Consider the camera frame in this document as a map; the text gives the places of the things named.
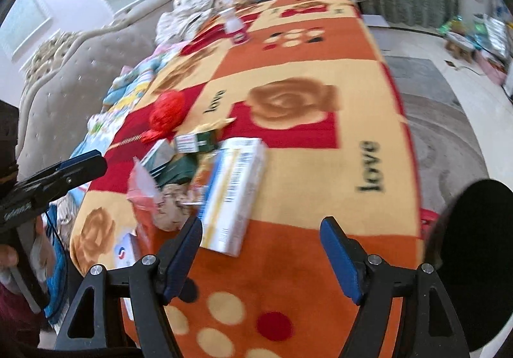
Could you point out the orange red floral blanket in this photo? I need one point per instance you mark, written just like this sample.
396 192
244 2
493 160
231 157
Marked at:
313 85

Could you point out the small wooden stool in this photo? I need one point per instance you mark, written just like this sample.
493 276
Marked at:
459 46

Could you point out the white pink pill bottle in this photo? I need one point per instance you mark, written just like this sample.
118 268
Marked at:
234 27

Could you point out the white blue medicine box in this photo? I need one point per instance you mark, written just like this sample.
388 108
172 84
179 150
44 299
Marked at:
231 192

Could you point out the silver foil bag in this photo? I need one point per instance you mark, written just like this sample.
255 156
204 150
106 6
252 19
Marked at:
496 37

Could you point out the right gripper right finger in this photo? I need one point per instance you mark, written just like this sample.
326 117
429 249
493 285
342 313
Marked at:
428 326

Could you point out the grey tufted headboard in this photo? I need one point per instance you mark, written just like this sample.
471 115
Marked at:
56 108

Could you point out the gloved left hand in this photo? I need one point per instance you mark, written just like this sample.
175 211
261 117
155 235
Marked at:
34 258

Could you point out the colourful baby blanket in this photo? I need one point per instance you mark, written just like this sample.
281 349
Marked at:
116 109

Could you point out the pink snack wrapper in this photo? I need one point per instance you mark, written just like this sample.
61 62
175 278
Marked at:
144 195

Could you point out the grey oval rug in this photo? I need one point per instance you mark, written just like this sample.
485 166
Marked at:
448 154

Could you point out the red crumpled plastic bag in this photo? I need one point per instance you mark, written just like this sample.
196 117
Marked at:
167 113

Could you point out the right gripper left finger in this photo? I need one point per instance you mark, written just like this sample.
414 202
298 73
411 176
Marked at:
94 320

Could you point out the crumpled brown paper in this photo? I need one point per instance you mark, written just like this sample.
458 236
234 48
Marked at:
176 205

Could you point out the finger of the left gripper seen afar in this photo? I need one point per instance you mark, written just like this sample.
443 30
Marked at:
57 180

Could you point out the grey white box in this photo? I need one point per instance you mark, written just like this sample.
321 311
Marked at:
159 154

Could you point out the green white small box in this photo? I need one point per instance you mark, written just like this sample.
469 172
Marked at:
193 143

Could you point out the black trash bin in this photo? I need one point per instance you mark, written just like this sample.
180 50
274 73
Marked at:
470 247

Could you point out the white box with logo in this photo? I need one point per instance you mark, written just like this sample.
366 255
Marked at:
126 251

